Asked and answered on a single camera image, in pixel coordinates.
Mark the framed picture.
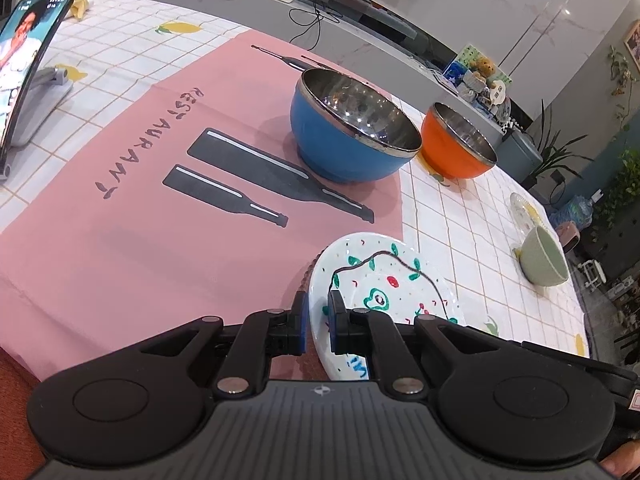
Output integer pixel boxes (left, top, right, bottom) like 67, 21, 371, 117
624, 20, 640, 68

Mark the pale green ceramic bowl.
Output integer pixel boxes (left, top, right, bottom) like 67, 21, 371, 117
519, 225, 571, 287

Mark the green patterned box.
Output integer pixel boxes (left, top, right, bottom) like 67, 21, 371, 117
457, 44, 513, 86

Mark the pink printed placemat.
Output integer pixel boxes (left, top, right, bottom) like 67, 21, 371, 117
0, 30, 406, 381

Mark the grey phone stand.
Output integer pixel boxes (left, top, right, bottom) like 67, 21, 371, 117
0, 65, 73, 181

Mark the climbing green plant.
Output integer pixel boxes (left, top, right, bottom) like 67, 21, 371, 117
595, 45, 640, 241

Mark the white painted plate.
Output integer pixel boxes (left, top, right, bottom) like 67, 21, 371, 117
307, 232, 466, 382

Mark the pink stool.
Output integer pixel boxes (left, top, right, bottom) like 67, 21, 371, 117
557, 222, 582, 248

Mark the person's right hand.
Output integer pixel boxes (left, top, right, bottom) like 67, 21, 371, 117
601, 442, 640, 479

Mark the orange steel bowl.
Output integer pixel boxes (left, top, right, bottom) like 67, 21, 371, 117
419, 102, 499, 180

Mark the red fabric seat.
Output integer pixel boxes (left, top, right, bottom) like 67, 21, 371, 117
0, 347, 48, 480

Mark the grey waste bin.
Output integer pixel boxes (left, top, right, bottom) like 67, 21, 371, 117
497, 130, 543, 186

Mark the blue steel bowl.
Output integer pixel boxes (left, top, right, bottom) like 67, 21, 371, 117
290, 66, 423, 184

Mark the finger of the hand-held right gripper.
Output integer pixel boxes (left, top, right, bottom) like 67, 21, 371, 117
521, 340, 628, 377

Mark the brown woven coaster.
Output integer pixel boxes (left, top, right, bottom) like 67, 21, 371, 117
300, 252, 331, 381

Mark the checked lemon print tablecloth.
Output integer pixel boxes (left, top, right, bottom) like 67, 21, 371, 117
0, 0, 591, 361

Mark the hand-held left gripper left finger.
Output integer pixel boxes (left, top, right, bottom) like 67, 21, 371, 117
132, 290, 308, 396

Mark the potted leafy plant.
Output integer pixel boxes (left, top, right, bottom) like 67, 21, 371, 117
527, 100, 596, 186

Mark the black cable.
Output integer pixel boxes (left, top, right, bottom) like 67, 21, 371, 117
287, 0, 341, 51

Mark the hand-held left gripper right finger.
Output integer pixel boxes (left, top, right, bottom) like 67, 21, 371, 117
325, 290, 506, 396

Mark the brown teddy bear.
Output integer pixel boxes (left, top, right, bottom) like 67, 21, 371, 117
472, 57, 498, 82

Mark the clear glass plate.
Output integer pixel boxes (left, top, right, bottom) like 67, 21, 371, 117
510, 192, 543, 236

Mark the smartphone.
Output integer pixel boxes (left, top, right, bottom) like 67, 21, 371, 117
0, 0, 75, 161

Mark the blue water bottle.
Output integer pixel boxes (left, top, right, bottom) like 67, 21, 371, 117
550, 194, 596, 228

